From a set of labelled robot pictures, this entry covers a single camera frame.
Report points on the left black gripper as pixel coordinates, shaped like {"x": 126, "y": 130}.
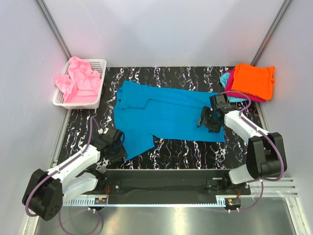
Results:
{"x": 122, "y": 153}

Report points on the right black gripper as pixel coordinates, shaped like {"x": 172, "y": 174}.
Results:
{"x": 212, "y": 128}

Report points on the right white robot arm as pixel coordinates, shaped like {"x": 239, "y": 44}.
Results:
{"x": 266, "y": 158}

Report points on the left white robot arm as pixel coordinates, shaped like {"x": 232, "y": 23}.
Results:
{"x": 48, "y": 190}

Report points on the magenta folded t-shirt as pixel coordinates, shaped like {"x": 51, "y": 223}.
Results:
{"x": 233, "y": 94}

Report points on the light blue folded t-shirt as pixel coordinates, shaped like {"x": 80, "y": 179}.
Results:
{"x": 223, "y": 80}

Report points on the orange folded t-shirt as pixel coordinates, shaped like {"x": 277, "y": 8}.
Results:
{"x": 254, "y": 81}

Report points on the pink t-shirt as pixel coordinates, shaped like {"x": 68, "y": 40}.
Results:
{"x": 81, "y": 84}

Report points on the white plastic basket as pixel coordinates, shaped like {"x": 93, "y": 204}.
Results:
{"x": 96, "y": 64}

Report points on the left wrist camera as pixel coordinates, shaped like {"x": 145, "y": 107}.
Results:
{"x": 102, "y": 131}

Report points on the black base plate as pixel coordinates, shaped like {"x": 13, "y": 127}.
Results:
{"x": 165, "y": 187}

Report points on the aluminium rail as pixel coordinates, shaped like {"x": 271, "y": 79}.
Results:
{"x": 269, "y": 187}

